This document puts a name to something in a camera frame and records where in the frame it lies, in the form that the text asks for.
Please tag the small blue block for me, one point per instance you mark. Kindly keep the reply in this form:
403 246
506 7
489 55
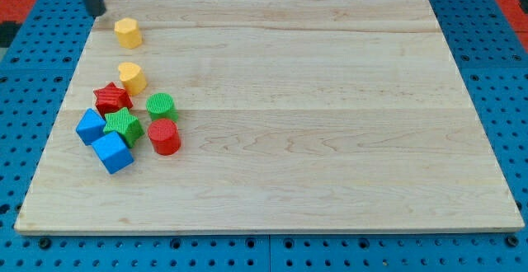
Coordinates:
90 127

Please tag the blue cube block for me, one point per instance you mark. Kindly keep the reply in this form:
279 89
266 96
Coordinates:
112 152

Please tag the yellow heart block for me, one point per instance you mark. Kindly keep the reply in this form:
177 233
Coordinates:
132 78

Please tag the light wooden board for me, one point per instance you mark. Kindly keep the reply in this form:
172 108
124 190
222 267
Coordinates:
295 116

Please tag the green cylinder block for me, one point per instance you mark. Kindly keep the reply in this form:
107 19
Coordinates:
161 106

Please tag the red star block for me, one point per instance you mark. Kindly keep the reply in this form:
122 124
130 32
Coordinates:
111 99

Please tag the red cylinder block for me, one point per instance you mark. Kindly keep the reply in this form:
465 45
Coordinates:
164 136

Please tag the yellow hexagon block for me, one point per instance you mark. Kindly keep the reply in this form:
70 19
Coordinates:
128 33

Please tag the green star block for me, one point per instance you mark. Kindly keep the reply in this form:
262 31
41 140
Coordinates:
125 124

